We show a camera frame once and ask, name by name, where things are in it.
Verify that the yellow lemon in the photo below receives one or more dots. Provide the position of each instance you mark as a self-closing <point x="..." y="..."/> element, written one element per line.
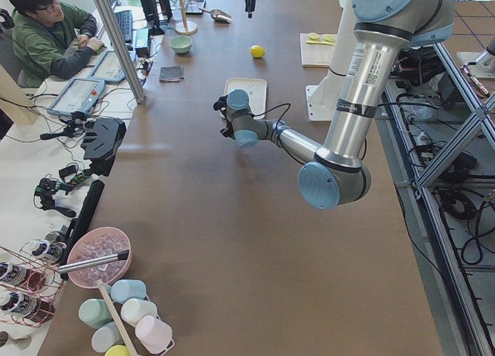
<point x="257" y="51"/>

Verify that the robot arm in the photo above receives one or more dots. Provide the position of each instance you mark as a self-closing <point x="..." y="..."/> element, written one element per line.
<point x="333" y="172"/>

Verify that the cream rabbit tray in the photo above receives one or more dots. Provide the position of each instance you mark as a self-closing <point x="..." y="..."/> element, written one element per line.
<point x="256" y="89"/>

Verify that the metal scoop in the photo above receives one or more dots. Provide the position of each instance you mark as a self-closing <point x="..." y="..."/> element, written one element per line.
<point x="218" y="15"/>

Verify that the grey folded cloth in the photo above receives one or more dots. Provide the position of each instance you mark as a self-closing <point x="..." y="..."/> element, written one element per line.
<point x="171" y="74"/>

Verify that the mint green bowl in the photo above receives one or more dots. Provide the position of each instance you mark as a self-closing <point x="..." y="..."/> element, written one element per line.
<point x="181" y="44"/>

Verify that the wooden mug stand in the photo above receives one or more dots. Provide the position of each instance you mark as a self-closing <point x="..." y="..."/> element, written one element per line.
<point x="184" y="26"/>

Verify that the yellow plastic knife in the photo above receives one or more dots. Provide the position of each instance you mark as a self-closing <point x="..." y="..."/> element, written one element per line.
<point x="316" y="42"/>

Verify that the wooden cutting board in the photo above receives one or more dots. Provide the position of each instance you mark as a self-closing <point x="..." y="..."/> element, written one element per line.
<point x="315" y="55"/>

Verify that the lemon slice right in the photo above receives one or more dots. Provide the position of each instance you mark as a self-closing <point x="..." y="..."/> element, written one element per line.
<point x="328" y="38"/>

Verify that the teach pendant tablet far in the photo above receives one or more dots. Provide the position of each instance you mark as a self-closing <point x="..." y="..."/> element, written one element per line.
<point x="108" y="68"/>

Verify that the teach pendant tablet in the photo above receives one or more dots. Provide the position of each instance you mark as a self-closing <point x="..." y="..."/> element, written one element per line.
<point x="108" y="68"/>
<point x="79" y="96"/>

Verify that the black keyboard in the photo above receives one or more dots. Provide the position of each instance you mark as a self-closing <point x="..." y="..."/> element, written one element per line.
<point x="124" y="20"/>

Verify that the teach pendant tablet near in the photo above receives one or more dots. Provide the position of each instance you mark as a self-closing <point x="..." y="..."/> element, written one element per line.
<point x="79" y="96"/>

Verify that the metal tongs in bowl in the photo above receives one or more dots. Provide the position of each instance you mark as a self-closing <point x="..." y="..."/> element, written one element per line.
<point x="85" y="264"/>

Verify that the seated person green jacket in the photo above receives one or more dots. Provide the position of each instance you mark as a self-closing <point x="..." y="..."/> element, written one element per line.
<point x="52" y="38"/>

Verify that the pink ice bowl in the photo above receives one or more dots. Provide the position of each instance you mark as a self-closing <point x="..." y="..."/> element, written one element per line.
<point x="100" y="242"/>

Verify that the black bar device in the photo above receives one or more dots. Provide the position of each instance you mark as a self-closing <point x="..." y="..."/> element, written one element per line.
<point x="81" y="224"/>

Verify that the light blue plastic cup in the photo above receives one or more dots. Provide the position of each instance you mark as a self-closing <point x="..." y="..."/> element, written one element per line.
<point x="125" y="289"/>

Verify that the white plastic cup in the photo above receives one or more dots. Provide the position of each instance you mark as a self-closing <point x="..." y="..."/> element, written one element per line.
<point x="135" y="309"/>

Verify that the pale pink plastic cup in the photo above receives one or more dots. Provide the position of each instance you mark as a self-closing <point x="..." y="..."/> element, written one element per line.
<point x="154" y="334"/>

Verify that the mint green plastic cup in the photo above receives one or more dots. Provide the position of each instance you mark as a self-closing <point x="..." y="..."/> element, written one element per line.
<point x="94" y="313"/>

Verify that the grey blue plastic cup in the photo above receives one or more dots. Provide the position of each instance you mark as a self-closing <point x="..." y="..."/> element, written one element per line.
<point x="106" y="337"/>

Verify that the yellow plastic cup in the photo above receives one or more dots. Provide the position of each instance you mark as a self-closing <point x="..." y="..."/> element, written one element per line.
<point x="117" y="350"/>

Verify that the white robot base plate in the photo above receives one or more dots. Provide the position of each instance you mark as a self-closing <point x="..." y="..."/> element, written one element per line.
<point x="321" y="102"/>

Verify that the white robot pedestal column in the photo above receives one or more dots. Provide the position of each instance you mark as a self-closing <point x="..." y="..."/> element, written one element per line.
<point x="343" y="48"/>

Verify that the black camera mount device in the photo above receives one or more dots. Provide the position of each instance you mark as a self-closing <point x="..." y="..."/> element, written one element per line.
<point x="101" y="141"/>

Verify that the aluminium frame post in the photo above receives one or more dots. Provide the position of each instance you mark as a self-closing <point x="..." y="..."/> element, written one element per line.
<point x="111" y="27"/>

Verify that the copper wire bottle rack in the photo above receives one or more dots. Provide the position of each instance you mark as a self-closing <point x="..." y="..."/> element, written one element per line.
<point x="29" y="288"/>

